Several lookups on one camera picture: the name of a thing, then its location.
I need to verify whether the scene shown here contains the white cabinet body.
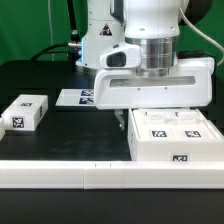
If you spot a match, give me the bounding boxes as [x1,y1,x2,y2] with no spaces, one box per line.
[128,109,224,162]

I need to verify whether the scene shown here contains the white marker base plate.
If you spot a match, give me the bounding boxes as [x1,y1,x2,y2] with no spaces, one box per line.
[56,89,94,106]

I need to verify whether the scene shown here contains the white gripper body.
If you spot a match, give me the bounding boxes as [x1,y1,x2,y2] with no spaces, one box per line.
[94,57,214,110]

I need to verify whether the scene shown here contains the white left fence stub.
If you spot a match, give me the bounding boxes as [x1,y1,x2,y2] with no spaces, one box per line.
[0,118,5,141]

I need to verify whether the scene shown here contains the white front fence rail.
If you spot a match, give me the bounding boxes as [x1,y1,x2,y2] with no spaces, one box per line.
[0,160,224,189]

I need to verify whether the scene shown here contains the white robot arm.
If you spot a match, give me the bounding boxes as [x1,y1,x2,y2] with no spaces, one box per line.
[77,0,215,110]

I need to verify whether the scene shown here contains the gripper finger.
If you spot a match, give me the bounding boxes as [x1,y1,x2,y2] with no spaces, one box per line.
[114,109,125,130]

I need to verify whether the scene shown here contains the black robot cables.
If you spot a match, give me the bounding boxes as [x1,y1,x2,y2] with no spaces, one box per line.
[30,0,83,62]

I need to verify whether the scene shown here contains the white cabinet top block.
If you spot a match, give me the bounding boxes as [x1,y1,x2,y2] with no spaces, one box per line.
[1,94,48,131]

